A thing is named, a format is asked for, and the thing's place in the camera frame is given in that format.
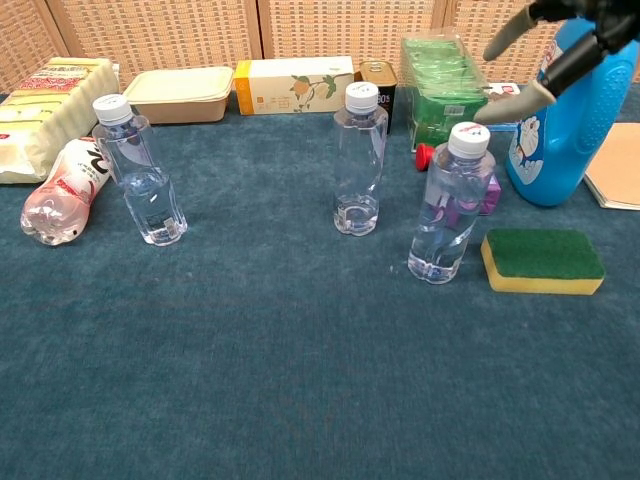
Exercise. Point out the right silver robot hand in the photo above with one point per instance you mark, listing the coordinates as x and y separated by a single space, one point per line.
600 20

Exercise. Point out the clear water bottle white cap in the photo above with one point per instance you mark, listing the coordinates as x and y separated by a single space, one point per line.
445 225
150 210
357 175

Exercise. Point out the blue blister pack of clips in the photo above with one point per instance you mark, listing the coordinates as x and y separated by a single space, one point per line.
505 90

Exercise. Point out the brown spiral notebook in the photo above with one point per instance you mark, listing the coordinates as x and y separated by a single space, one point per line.
617 170

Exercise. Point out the blue detergent jug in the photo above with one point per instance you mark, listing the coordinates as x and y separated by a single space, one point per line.
550 165

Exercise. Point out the clear box green packets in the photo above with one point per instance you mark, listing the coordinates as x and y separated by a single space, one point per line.
440 90

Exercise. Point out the purple wrapped packet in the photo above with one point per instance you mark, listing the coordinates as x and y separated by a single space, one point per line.
492 195

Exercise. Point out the gold can black label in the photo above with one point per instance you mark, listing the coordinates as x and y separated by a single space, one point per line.
380 75

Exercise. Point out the green yellow scouring sponge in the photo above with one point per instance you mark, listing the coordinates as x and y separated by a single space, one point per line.
540 255

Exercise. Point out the woven rattan folding screen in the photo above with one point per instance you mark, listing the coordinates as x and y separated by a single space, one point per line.
325 25

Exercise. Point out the white orange tea box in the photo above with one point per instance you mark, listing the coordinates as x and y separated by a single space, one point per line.
280 85

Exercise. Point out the beige lidded food container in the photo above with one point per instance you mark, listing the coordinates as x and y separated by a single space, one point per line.
180 95

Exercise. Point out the teal carpet table cover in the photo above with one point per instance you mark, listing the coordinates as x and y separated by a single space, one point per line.
250 350

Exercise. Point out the yellow sponge multipack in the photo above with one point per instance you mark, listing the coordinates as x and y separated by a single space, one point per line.
40 110

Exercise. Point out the pink drink bottle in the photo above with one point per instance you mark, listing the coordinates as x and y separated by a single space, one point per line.
60 195

